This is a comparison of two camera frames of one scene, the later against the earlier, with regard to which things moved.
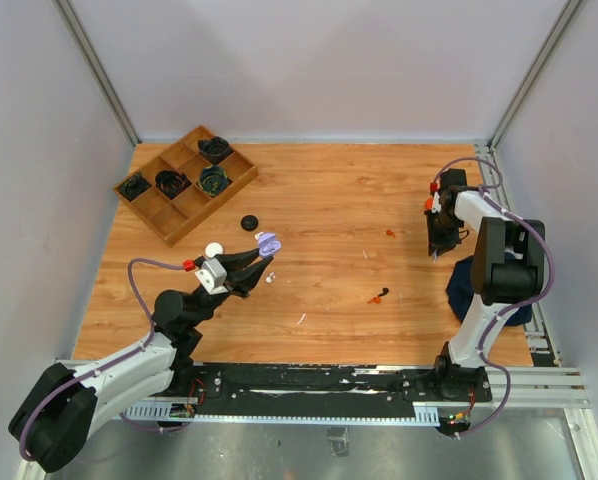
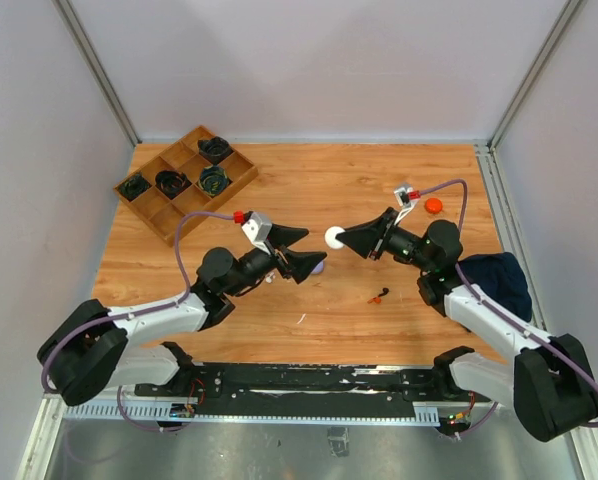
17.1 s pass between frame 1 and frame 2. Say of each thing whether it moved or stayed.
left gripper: moved
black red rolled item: stayed
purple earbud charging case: moved
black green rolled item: stayed
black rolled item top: stayed
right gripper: moved
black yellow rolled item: stayed
